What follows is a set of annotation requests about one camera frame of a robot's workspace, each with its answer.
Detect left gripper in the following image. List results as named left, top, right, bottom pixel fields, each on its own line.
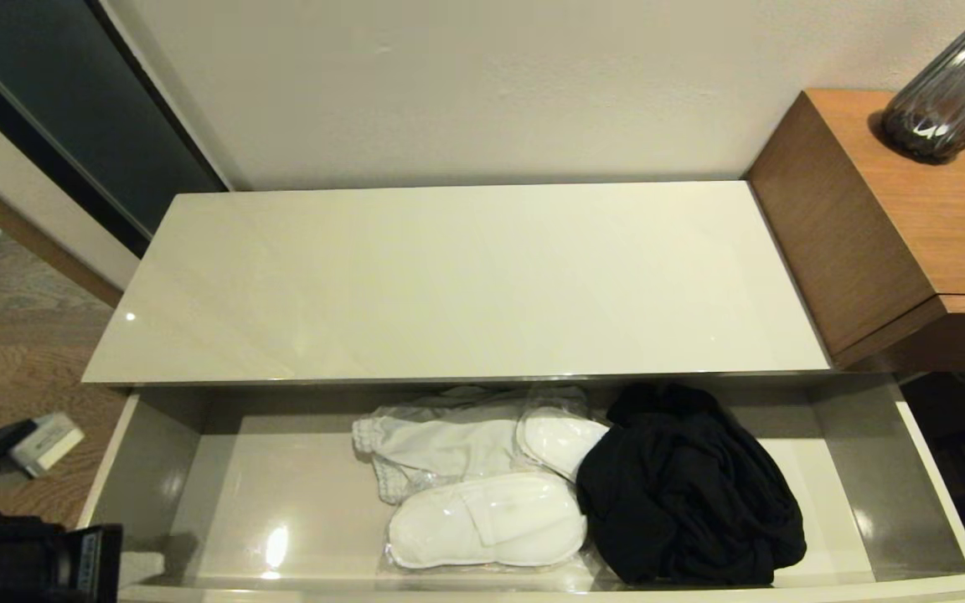
left=45, top=524, right=124, bottom=603

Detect beige cabinet drawer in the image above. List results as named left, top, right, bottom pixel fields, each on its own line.
left=79, top=374, right=965, bottom=603

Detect glossy beige cabinet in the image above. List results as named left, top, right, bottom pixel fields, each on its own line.
left=82, top=181, right=833, bottom=387

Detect white knitted cloth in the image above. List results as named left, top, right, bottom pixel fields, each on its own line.
left=352, top=386, right=527, bottom=506

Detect white slipper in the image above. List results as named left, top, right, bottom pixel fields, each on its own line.
left=387, top=472, right=589, bottom=571
left=516, top=407, right=612, bottom=484

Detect dark glass panel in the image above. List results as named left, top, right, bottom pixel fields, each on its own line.
left=0, top=0, right=230, bottom=260

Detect white slippers in plastic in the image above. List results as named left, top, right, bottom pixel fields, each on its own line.
left=375, top=386, right=614, bottom=580

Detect black crumpled cloth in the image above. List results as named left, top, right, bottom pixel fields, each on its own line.
left=575, top=382, right=808, bottom=588

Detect brown wooden desk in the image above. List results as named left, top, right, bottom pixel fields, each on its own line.
left=746, top=89, right=965, bottom=374

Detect dark ribbed glass vase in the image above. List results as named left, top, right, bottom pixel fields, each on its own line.
left=880, top=0, right=965, bottom=166

